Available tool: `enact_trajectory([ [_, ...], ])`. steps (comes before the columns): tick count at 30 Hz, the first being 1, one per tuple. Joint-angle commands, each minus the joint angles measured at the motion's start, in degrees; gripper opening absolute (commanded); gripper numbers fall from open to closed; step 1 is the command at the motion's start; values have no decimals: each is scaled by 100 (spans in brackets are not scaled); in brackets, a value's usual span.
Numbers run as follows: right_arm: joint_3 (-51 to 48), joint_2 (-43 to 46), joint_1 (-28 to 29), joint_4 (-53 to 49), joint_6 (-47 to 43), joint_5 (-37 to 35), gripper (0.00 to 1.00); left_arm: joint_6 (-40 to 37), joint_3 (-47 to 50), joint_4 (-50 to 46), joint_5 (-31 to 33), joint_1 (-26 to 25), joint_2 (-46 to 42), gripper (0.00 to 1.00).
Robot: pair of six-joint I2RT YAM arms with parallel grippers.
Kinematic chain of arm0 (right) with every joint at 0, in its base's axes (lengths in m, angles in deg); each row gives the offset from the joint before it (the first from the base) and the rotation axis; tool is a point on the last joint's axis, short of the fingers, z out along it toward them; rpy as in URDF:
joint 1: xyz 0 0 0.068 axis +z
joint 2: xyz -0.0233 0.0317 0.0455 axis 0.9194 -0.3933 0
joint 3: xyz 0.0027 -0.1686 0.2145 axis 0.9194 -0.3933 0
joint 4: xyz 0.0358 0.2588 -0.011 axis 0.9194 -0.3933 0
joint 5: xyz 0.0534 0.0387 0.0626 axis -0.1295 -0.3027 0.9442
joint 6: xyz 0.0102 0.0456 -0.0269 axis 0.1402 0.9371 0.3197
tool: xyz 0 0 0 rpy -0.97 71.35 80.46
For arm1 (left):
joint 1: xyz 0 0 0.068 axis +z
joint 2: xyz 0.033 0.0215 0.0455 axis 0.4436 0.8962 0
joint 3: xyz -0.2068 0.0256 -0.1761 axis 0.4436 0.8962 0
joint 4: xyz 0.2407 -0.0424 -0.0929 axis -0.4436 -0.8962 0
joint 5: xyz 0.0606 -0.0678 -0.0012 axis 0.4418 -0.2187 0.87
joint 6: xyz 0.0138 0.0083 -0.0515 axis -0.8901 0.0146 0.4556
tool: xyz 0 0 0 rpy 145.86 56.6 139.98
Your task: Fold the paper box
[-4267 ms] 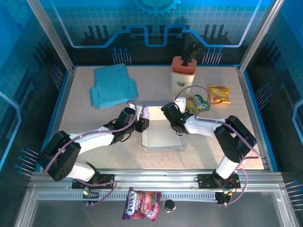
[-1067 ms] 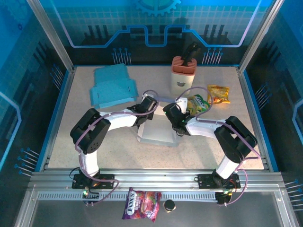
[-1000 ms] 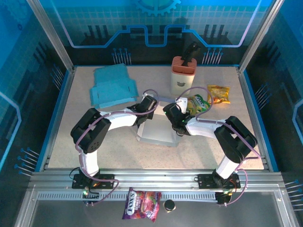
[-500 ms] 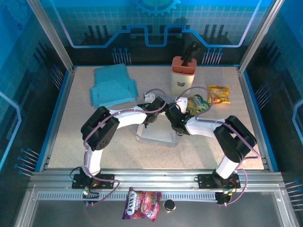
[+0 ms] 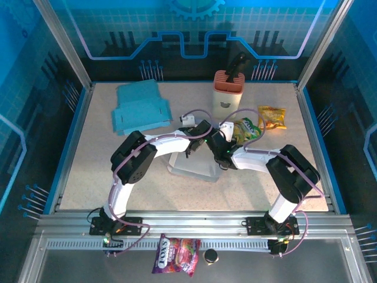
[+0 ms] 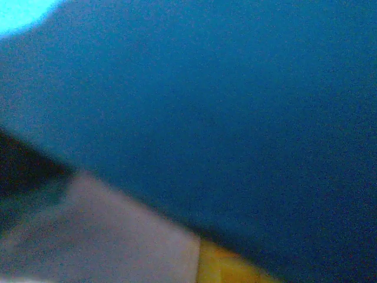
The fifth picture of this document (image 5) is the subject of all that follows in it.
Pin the lavender paper box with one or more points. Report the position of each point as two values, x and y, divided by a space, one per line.
194 169

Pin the blue paper box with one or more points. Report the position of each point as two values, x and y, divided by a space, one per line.
138 109

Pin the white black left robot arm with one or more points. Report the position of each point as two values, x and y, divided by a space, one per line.
134 159

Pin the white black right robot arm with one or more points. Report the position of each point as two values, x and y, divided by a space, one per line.
291 171

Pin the green yellow candy bag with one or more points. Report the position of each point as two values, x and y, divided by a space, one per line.
247 129

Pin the cream knife block coral top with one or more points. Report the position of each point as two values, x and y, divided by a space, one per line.
225 100

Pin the orange yellow snack bag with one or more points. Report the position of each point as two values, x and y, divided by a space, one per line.
272 116

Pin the purple berries candy bag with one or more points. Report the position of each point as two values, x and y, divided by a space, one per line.
173 253

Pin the black round cap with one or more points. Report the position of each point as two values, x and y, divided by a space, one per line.
210 256

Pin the small controller board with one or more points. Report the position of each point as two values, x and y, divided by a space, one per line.
278 246
113 246

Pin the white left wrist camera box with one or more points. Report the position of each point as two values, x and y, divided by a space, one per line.
187 120

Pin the aluminium rail frame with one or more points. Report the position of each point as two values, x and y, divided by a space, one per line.
191 219

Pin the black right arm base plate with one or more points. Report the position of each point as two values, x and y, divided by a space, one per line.
254 225

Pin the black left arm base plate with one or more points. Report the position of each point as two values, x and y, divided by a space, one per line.
131 225

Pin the aluminium corner post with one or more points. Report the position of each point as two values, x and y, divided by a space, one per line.
66 44
321 44

